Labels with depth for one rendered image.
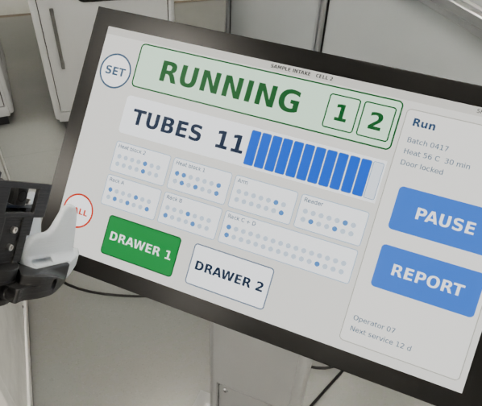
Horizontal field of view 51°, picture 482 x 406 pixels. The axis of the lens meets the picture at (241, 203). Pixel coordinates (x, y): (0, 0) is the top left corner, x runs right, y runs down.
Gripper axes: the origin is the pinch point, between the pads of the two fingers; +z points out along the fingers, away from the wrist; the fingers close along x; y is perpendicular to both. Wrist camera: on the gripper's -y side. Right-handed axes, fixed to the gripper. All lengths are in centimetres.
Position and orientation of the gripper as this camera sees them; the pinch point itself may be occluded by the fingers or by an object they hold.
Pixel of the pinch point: (61, 259)
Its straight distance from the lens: 46.1
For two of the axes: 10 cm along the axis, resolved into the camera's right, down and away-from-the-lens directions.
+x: -9.2, -2.7, 2.6
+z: 2.7, 0.2, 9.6
